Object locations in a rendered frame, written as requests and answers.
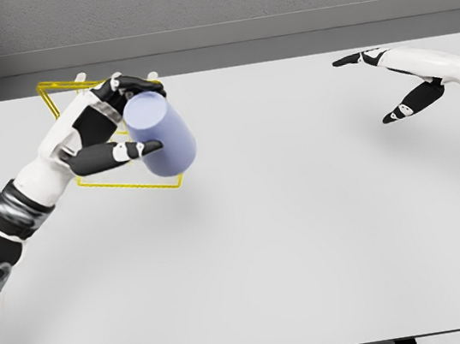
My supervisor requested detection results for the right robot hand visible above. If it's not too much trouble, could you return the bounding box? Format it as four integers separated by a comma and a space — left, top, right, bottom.
331, 36, 460, 132

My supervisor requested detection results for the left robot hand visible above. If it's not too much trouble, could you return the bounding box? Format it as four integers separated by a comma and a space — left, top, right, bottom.
27, 65, 177, 185

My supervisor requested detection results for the lavender blue cup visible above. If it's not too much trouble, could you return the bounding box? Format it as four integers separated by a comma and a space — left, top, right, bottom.
119, 84, 201, 184

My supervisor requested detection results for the yellow wire cup holder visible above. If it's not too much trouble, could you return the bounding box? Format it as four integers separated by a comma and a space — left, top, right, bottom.
34, 60, 185, 207

